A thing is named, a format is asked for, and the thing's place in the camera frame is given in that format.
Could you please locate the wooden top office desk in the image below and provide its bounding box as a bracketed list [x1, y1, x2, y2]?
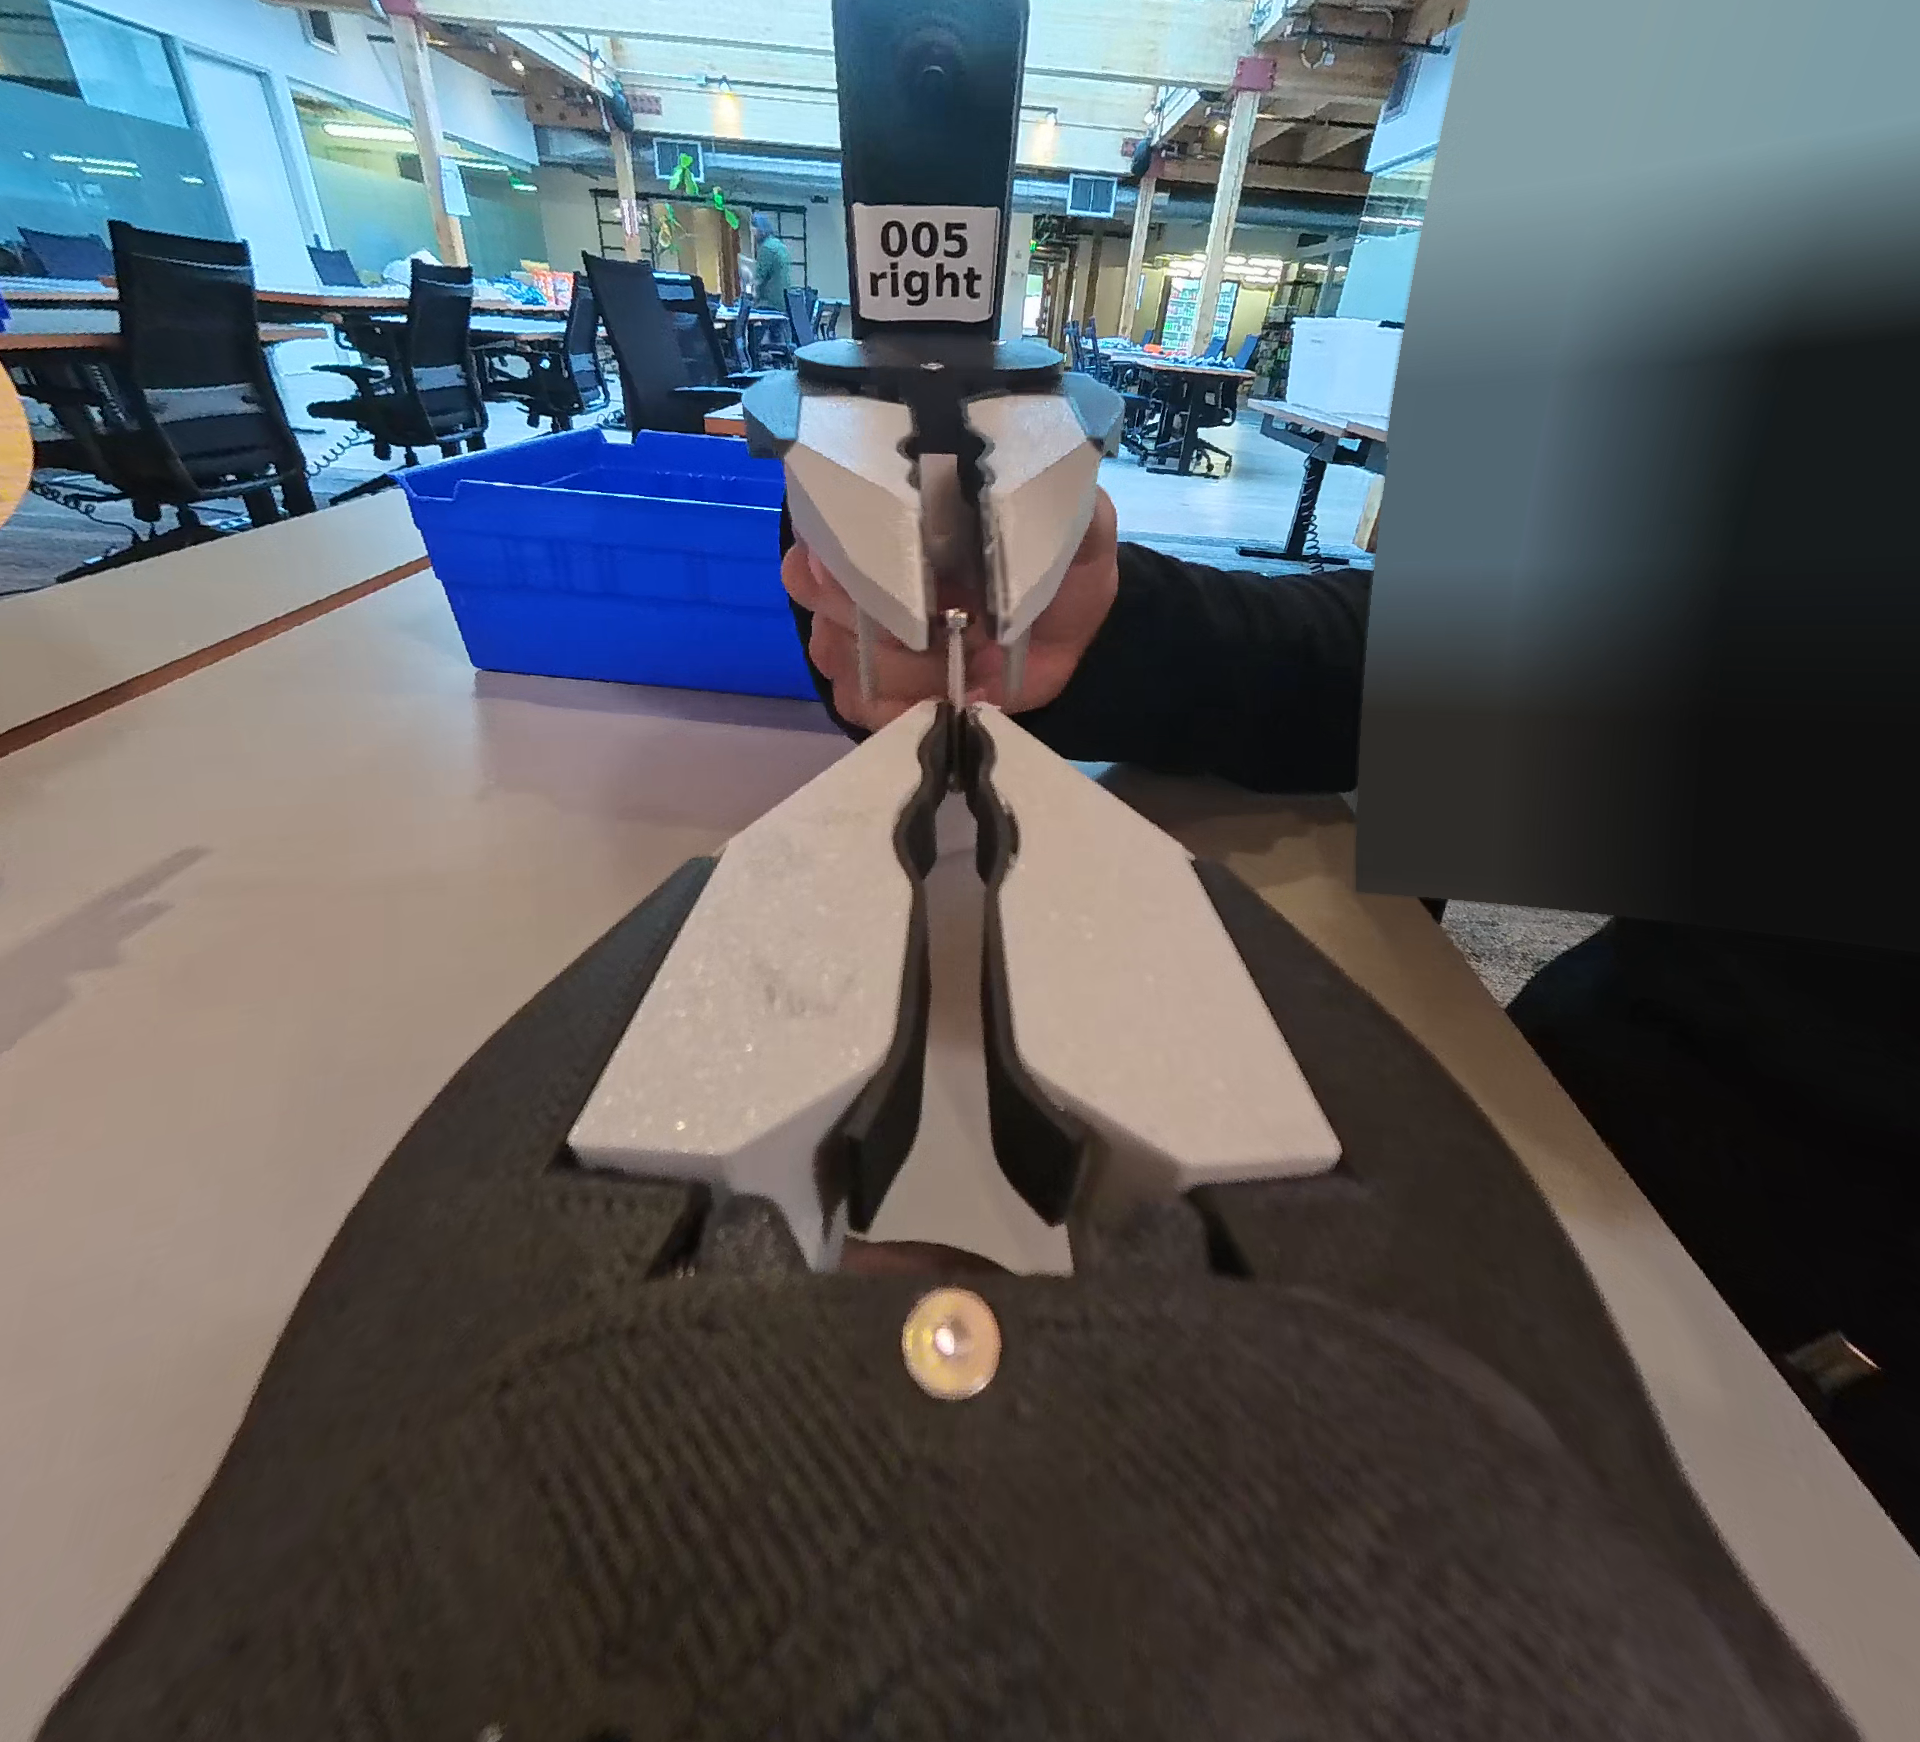
[0, 280, 331, 351]
[1246, 399, 1391, 571]
[1108, 343, 1256, 479]

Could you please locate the green wall decoration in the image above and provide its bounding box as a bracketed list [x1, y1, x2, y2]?
[654, 139, 747, 240]

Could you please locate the black office chair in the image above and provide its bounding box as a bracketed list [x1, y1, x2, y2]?
[109, 219, 321, 530]
[508, 273, 610, 431]
[583, 253, 758, 439]
[308, 261, 493, 465]

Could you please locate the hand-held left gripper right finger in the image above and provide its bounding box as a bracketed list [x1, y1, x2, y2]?
[959, 704, 1340, 1276]

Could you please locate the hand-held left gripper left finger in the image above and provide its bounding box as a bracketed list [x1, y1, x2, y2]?
[569, 704, 951, 1276]

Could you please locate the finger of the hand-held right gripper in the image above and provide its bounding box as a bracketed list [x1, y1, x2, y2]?
[782, 395, 961, 730]
[967, 395, 1106, 712]

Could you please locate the blue plastic bin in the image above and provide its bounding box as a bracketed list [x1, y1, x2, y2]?
[393, 430, 858, 701]

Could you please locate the person's right hand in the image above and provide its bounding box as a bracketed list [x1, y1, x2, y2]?
[780, 491, 1123, 744]

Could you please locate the person's right forearm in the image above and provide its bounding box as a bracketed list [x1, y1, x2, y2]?
[1035, 542, 1374, 797]

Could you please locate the white storage box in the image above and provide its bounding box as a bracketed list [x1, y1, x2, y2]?
[1286, 317, 1407, 424]

